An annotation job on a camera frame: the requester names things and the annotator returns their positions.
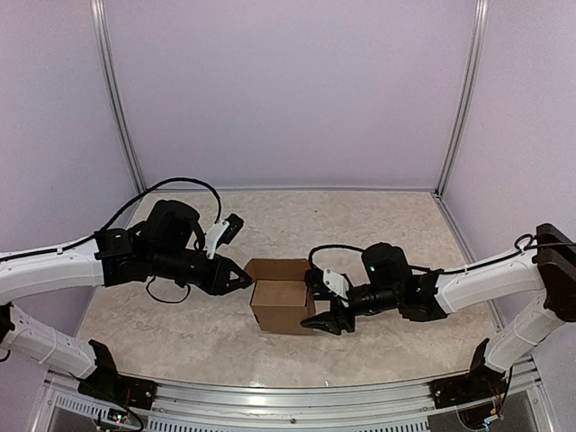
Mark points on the right aluminium frame post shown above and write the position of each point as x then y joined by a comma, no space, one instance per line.
466,96

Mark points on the left aluminium frame post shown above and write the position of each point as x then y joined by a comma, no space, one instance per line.
102,37

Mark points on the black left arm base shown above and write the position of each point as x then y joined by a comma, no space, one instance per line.
107,384

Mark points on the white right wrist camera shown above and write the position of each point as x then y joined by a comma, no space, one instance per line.
327,285

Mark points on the brown cardboard box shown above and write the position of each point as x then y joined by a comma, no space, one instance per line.
281,300

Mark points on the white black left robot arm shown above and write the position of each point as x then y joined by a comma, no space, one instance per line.
169,244

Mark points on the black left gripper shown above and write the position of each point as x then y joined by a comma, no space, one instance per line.
218,281

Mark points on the aluminium frame post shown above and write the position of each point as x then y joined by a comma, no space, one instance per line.
102,37
466,96

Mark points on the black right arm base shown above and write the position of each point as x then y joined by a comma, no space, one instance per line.
480,382

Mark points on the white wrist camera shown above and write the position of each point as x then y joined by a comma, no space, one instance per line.
327,285
222,233

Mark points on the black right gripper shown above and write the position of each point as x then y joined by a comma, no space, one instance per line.
333,321

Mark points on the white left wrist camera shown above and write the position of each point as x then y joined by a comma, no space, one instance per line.
222,233

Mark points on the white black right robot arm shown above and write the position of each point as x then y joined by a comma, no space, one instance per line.
542,263

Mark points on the front aluminium frame rail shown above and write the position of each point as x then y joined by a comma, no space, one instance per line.
393,406

